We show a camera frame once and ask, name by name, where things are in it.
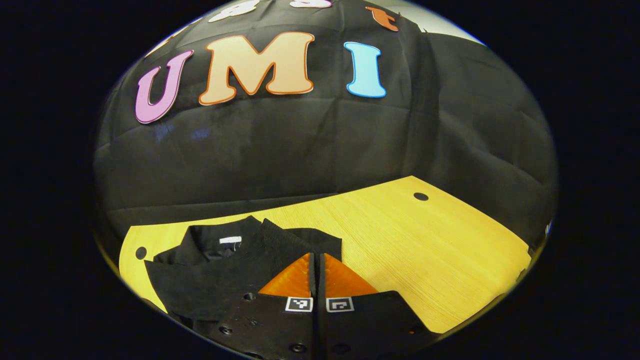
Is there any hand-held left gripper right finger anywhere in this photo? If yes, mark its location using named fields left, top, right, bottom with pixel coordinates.
left=319, top=252, right=442, bottom=360

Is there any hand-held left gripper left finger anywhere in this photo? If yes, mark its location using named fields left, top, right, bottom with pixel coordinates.
left=192, top=252, right=317, bottom=360

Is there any black button shirt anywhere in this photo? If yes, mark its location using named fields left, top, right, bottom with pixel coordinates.
left=144, top=216, right=344, bottom=331

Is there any black backdrop cloth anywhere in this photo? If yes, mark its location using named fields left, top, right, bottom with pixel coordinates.
left=92, top=0, right=559, bottom=251

